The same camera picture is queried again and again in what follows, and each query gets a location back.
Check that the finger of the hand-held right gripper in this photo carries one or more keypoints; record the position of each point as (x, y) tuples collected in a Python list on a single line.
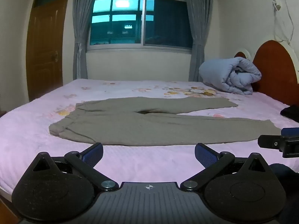
[(271, 142), (290, 131)]

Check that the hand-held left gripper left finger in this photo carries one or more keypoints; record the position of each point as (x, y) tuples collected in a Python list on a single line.
[(94, 154)]

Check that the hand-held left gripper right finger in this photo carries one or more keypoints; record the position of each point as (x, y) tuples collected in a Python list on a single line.
[(204, 154)]

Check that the grey-green pants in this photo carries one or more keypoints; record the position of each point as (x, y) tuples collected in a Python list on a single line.
[(144, 126)]

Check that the black cloth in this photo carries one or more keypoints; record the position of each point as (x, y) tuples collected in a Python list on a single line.
[(290, 113)]

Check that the person's dark clothing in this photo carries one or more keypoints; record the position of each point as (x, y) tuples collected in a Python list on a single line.
[(285, 175)]

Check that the red-brown wooden headboard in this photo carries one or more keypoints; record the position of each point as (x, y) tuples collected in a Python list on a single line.
[(275, 74)]

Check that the bed with pink floral sheet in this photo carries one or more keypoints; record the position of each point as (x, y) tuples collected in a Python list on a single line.
[(35, 130)]

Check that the light blue folded quilt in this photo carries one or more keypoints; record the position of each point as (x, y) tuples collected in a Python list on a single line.
[(224, 77)]

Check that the brown wooden door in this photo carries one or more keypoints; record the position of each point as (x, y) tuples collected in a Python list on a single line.
[(45, 49)]

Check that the grey curtain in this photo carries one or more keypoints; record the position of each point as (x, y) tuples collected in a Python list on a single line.
[(80, 28), (198, 28)]

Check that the sliding glass window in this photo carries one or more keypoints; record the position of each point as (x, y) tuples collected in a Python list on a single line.
[(140, 16)]

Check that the white wall socket with plug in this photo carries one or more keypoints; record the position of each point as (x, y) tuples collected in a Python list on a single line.
[(276, 3)]

